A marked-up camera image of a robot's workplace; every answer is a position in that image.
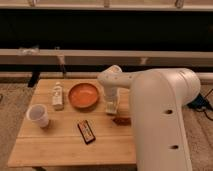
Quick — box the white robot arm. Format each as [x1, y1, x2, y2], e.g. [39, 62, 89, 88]
[98, 65, 201, 171]

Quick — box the blue object on floor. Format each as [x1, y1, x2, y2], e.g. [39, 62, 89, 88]
[188, 94, 213, 110]

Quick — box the dark snack bar packet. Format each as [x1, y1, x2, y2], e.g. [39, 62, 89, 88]
[77, 120, 96, 144]

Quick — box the orange ceramic bowl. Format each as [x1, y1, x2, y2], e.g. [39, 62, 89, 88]
[68, 83, 99, 109]

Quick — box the white sponge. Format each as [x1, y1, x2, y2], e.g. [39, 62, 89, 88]
[105, 102, 117, 115]

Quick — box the white plastic bottle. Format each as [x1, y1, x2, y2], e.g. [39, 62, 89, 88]
[52, 82, 64, 110]

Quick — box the wooden table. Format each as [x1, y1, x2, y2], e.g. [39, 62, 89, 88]
[8, 79, 135, 167]

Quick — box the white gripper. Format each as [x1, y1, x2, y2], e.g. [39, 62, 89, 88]
[104, 88, 119, 109]

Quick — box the white plastic cup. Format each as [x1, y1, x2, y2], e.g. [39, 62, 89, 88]
[26, 104, 49, 128]

